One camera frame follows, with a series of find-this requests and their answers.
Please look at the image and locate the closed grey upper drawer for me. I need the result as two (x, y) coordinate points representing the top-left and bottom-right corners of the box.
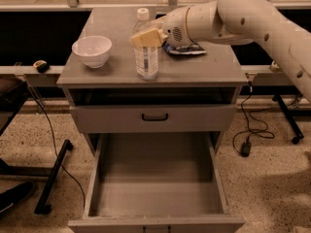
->
(70, 105), (236, 133)

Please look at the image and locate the white bowl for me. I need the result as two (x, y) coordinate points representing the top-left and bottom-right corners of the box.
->
(72, 36), (112, 68)

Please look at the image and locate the blue chip bag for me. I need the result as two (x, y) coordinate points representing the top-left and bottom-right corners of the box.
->
(162, 43), (206, 55)

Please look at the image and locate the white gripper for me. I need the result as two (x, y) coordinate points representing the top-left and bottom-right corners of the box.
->
(131, 7), (192, 48)

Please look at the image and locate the black wheeled stand right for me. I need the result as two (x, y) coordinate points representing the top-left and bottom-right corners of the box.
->
(272, 94), (304, 145)

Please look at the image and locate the clear plastic water bottle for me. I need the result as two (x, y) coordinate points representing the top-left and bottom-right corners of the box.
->
(132, 8), (158, 81)

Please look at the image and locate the grey drawer cabinet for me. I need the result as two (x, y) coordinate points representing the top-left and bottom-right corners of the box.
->
(57, 7), (247, 150)

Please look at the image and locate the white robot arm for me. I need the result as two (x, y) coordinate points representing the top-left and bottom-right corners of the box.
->
(131, 0), (311, 101)

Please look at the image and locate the small black yellow object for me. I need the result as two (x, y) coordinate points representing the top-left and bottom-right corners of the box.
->
(33, 60), (50, 73)

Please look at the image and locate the black shoe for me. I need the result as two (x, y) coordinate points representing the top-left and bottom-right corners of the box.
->
(0, 182), (34, 213)

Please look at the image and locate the black power cable with adapter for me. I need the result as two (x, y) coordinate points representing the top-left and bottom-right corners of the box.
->
(231, 81), (276, 158)

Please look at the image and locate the black cable on left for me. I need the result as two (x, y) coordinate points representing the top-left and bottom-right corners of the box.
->
(27, 84), (86, 209)

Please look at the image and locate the black stand leg left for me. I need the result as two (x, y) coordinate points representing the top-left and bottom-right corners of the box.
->
(34, 139), (73, 215)

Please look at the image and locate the open grey lower drawer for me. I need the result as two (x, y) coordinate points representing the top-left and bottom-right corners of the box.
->
(69, 132), (245, 233)

